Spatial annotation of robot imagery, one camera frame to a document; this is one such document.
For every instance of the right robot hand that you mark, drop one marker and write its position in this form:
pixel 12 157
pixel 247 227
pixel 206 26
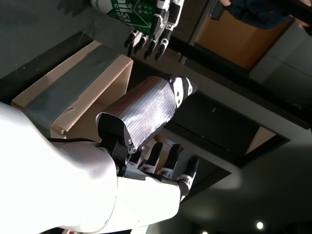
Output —
pixel 61 182

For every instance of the green Chilsung cider can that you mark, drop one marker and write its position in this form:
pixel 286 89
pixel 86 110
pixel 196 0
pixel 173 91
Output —
pixel 131 17

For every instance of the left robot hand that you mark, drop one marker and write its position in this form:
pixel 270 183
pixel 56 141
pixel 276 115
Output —
pixel 168 19

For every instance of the person in dark clothing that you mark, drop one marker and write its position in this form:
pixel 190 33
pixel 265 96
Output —
pixel 258 12

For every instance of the open cardboard box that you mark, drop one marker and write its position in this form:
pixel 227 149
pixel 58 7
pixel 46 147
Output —
pixel 73 83

